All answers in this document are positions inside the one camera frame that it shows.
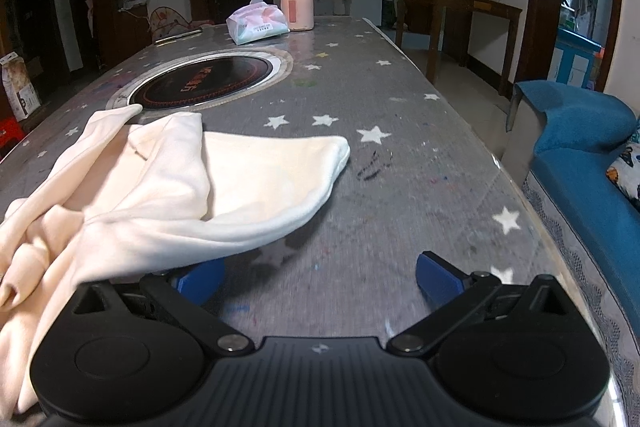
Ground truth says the cream white garment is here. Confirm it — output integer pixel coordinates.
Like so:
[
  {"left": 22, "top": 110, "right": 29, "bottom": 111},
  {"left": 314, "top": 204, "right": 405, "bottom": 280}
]
[{"left": 1, "top": 104, "right": 350, "bottom": 417}]

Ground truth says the printed paper bag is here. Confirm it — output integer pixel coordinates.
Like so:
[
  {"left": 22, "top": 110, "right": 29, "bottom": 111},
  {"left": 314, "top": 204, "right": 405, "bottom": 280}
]
[{"left": 0, "top": 52, "right": 41, "bottom": 121}]

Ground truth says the dark wooden side table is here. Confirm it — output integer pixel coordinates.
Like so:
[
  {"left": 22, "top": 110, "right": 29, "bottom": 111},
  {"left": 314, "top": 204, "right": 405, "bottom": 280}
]
[{"left": 395, "top": 0, "right": 522, "bottom": 95}]

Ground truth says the patterned cushion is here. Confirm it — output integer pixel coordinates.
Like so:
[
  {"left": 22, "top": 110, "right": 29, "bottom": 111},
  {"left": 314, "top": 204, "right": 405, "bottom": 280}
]
[{"left": 605, "top": 142, "right": 640, "bottom": 209}]

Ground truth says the dark phone on table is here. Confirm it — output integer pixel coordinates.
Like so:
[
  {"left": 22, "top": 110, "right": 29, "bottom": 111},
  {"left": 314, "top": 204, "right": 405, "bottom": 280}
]
[{"left": 153, "top": 28, "right": 202, "bottom": 46}]

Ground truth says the pink thermos bottle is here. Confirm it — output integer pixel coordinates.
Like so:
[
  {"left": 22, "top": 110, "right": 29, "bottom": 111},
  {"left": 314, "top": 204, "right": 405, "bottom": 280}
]
[{"left": 280, "top": 0, "right": 314, "bottom": 31}]

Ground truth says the round induction cooktop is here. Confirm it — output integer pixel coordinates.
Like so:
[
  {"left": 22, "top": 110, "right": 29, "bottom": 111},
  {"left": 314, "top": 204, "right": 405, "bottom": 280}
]
[{"left": 105, "top": 48, "right": 294, "bottom": 114}]

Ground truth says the blue sofa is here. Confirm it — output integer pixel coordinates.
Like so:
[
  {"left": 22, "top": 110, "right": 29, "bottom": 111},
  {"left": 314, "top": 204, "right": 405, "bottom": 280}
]
[{"left": 502, "top": 80, "right": 639, "bottom": 387}]

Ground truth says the red plastic stool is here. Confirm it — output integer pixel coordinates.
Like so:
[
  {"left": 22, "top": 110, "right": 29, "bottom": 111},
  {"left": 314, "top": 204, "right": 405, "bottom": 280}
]
[{"left": 0, "top": 116, "right": 25, "bottom": 157}]

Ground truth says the wet wipes pack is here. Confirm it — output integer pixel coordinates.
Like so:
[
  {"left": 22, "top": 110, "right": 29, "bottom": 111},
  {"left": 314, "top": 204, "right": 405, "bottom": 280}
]
[{"left": 226, "top": 0, "right": 290, "bottom": 46}]

